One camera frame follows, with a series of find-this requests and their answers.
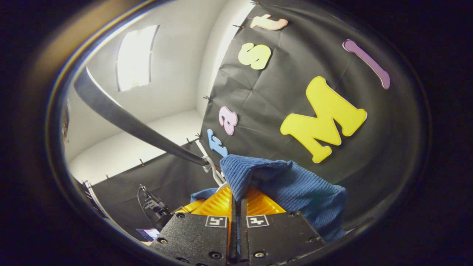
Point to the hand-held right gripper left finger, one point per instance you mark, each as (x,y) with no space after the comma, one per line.
(196,236)

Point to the black clothes rack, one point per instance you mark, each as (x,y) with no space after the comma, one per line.
(122,116)

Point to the white clothes hanger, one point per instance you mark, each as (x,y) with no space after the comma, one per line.
(214,171)

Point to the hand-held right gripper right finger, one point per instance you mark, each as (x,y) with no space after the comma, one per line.
(277,236)

